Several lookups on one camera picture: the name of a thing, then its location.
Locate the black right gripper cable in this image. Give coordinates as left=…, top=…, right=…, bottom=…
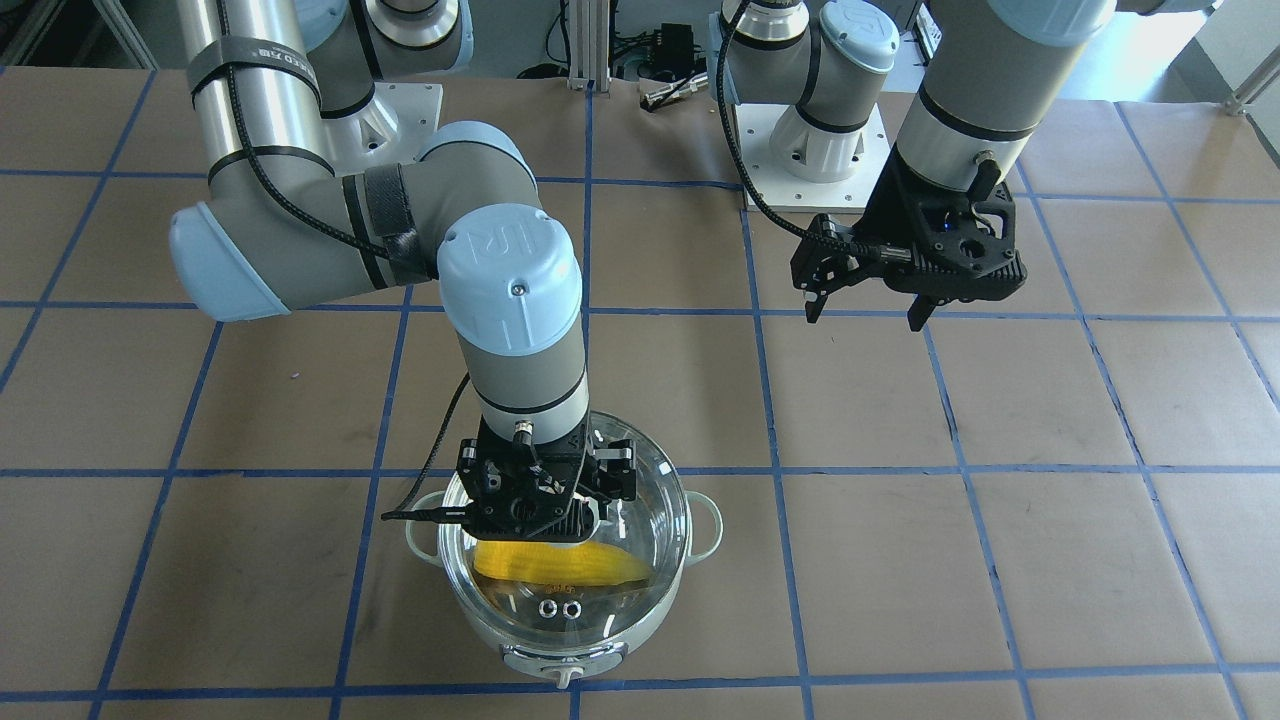
left=215, top=0, right=602, bottom=523

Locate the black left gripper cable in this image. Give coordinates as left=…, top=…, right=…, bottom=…
left=714, top=0, right=916, bottom=263

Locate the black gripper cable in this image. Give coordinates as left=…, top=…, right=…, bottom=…
left=215, top=0, right=602, bottom=523
left=714, top=0, right=916, bottom=263

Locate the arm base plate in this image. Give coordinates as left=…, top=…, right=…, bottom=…
left=735, top=104, right=890, bottom=214
left=323, top=82, right=444, bottom=176

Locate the pale green cooking pot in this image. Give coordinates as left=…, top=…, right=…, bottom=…
left=404, top=411, right=724, bottom=688

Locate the glass pot lid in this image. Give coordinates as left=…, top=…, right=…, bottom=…
left=436, top=411, right=689, bottom=655

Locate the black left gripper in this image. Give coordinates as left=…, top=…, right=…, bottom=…
left=790, top=150, right=1027, bottom=332

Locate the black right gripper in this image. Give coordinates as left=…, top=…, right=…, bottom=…
left=456, top=416, right=637, bottom=544

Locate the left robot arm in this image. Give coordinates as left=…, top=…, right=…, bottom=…
left=712, top=1, right=1117, bottom=331

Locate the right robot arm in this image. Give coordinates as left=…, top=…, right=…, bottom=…
left=170, top=1, right=636, bottom=543

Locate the black power adapter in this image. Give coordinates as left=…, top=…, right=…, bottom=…
left=648, top=23, right=698, bottom=79

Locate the aluminium frame post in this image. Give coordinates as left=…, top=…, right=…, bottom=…
left=566, top=0, right=612, bottom=94

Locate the yellow corn cob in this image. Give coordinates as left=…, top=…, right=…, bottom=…
left=472, top=541, right=653, bottom=589

